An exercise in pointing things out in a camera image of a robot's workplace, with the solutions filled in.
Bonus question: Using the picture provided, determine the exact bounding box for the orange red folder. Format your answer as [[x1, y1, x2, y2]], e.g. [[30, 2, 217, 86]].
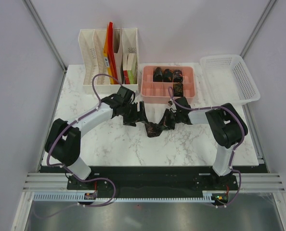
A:
[[103, 22, 117, 85]]

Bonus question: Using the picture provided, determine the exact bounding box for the white file organizer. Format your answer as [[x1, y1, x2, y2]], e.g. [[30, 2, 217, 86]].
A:
[[78, 28, 140, 95]]

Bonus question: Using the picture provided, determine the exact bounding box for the white perforated plastic basket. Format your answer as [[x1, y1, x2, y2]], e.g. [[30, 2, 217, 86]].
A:
[[199, 54, 260, 105]]

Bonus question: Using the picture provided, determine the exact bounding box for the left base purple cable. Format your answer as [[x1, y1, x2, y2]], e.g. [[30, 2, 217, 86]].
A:
[[77, 177, 117, 207]]

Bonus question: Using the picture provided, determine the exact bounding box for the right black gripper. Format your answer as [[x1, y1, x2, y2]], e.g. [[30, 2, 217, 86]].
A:
[[156, 109, 182, 131]]

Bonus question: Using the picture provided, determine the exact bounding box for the dark paisley necktie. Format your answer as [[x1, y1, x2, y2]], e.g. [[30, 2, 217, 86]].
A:
[[144, 122, 163, 138]]

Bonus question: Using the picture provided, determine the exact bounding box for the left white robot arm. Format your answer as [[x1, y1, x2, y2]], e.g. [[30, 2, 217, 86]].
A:
[[45, 86, 148, 189]]

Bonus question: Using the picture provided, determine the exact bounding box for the white slotted cable duct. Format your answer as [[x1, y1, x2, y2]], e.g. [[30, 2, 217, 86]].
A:
[[33, 191, 216, 203]]

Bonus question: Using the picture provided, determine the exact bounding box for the rolled tie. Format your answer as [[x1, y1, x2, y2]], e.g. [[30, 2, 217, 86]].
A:
[[173, 82, 183, 97], [172, 69, 183, 83], [153, 67, 163, 82], [163, 68, 173, 82]]

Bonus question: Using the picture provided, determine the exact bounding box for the beige paper folder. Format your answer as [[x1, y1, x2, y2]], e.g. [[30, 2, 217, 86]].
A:
[[113, 28, 124, 83]]

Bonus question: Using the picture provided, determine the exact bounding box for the pink divided storage box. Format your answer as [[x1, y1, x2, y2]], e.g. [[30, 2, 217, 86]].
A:
[[141, 65, 196, 104]]

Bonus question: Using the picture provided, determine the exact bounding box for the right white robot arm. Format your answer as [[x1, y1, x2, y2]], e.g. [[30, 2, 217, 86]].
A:
[[157, 97, 248, 190]]

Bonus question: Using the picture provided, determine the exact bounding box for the rolled tie front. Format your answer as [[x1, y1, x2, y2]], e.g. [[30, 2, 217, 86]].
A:
[[173, 82, 183, 97]]

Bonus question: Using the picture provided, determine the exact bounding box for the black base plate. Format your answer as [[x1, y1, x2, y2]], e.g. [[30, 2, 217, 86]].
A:
[[67, 167, 238, 198]]

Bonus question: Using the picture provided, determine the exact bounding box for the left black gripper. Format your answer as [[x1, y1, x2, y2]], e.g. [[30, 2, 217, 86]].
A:
[[121, 101, 148, 127]]

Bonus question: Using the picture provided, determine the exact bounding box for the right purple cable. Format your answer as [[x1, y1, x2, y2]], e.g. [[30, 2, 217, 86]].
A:
[[168, 87, 245, 207]]

